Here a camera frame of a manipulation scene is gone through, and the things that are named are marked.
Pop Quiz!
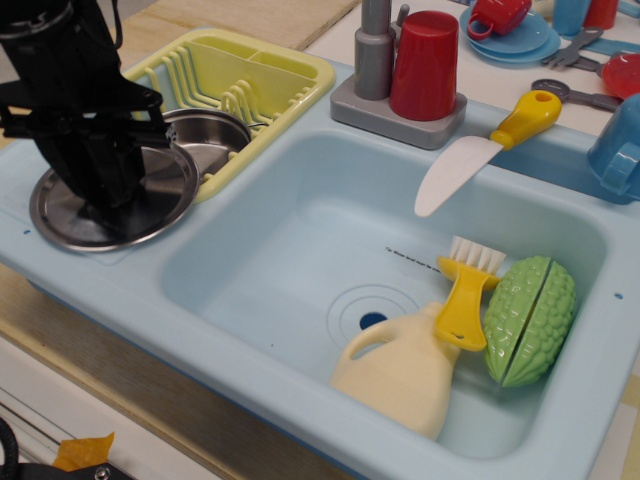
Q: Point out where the red plastic mug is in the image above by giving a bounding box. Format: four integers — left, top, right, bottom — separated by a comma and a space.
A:
466, 0, 532, 41

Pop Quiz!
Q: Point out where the plywood board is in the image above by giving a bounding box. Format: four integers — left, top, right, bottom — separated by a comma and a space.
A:
122, 0, 359, 54

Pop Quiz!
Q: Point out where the red cup at back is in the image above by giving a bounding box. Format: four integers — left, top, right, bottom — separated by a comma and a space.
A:
583, 0, 619, 30

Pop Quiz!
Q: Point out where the black device base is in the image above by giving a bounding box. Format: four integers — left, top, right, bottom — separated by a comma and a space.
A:
17, 463, 132, 480

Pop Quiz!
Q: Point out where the round steel pot lid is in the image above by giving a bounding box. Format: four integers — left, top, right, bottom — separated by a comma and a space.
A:
29, 145, 200, 252

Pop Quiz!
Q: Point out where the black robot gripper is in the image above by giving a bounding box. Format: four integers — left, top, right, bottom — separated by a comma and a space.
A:
1, 1, 168, 208

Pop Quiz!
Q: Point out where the cream toy detergent bottle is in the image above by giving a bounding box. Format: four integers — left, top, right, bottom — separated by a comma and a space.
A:
330, 302, 461, 440

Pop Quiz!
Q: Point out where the steel pot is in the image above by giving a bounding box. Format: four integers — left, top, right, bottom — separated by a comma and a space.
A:
163, 108, 251, 176

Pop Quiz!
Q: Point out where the light blue toy sink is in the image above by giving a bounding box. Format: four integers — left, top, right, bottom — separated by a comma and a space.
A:
0, 25, 640, 480

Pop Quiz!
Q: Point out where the green toy bitter melon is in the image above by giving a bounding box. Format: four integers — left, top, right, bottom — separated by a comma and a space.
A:
484, 256, 576, 387

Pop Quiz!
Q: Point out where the grey toy fork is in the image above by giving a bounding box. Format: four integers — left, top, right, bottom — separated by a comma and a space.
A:
542, 27, 604, 68

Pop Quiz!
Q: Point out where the grey toy spoon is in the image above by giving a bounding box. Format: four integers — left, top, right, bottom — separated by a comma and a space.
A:
531, 79, 623, 112

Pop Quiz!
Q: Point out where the blue plastic cup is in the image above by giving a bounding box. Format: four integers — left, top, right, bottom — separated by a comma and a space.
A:
552, 0, 591, 36

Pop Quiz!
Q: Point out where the red plastic cup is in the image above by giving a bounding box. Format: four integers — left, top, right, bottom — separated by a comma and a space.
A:
390, 10, 459, 121

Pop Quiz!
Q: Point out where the yellow plastic dish rack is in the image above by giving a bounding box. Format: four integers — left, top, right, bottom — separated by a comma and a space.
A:
124, 28, 335, 203

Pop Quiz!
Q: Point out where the grey toy faucet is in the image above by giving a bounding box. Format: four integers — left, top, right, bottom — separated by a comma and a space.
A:
330, 1, 467, 150

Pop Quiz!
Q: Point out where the yellow handled toy knife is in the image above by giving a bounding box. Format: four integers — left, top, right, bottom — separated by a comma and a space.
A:
414, 90, 562, 218

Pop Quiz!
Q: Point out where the black cable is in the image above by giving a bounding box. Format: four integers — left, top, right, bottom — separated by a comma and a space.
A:
0, 417, 20, 480

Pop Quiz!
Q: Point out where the yellow tape piece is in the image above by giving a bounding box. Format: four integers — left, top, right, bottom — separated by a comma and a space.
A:
52, 432, 115, 472

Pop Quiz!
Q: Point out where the blue plastic plate stack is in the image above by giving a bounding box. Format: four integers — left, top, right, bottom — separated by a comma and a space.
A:
459, 8, 561, 65

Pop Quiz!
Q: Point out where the yellow dish brush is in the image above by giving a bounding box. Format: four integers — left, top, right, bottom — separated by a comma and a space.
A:
435, 236, 506, 352

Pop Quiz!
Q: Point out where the blue plastic mug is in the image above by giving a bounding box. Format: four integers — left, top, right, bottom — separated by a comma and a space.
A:
587, 94, 639, 204

